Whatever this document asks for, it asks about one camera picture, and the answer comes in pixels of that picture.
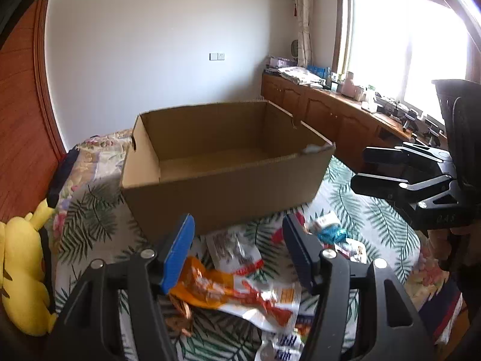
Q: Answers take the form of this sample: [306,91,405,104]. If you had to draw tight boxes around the pink jug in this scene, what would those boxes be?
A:
[341,71,363,98]

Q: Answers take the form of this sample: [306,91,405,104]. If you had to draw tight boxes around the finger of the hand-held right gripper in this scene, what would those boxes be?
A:
[363,142,453,174]
[350,172,457,211]

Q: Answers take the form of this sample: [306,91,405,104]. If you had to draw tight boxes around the person's right hand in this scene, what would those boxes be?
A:
[427,229,452,269]

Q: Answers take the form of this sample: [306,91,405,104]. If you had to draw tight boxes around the pink box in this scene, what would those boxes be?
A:
[268,56,297,69]

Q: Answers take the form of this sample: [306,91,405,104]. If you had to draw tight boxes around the dark cloth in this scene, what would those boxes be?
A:
[46,147,81,208]

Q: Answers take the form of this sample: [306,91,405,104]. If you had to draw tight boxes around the leaf print blanket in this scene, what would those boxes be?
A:
[53,156,468,361]

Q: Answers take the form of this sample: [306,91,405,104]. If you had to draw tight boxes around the small printed snack packet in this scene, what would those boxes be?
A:
[335,239,368,264]

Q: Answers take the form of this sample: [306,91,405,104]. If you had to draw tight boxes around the blue foil candy wrapper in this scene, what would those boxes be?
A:
[316,226,349,245]

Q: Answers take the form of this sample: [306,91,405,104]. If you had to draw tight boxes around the patterned curtain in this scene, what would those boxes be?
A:
[290,0,315,69]

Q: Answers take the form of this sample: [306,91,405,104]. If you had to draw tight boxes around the white blue snack packet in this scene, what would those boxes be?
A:
[256,319,312,361]

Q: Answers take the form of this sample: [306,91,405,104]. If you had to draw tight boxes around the blue packets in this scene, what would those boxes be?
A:
[306,65,331,79]

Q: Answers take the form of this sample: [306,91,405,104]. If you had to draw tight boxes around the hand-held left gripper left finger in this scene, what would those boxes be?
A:
[45,214,196,361]

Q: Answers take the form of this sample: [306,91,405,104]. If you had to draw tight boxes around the window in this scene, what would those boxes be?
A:
[336,0,476,125]

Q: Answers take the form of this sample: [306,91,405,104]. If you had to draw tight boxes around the wooden cabinet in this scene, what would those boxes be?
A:
[260,72,449,175]

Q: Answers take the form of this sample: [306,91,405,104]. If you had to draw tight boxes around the wooden wardrobe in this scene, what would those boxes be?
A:
[0,0,69,223]

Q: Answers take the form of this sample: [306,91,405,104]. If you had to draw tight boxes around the orange snack packet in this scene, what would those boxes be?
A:
[169,256,302,332]

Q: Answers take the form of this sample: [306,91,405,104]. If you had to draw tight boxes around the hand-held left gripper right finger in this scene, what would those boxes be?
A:
[283,214,437,361]

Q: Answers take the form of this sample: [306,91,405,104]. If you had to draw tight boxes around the white red snack packet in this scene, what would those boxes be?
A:
[205,229,264,276]

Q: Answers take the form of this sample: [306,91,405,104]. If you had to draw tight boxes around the floral quilt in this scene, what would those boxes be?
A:
[53,128,136,251]

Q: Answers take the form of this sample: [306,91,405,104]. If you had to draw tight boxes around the folded printed cloth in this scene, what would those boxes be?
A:
[277,66,324,86]

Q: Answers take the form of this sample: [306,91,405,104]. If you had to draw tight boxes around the yellow plush toy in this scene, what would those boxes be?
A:
[0,199,57,337]

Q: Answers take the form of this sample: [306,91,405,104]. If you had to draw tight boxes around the cardboard box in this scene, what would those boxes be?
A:
[120,100,336,237]

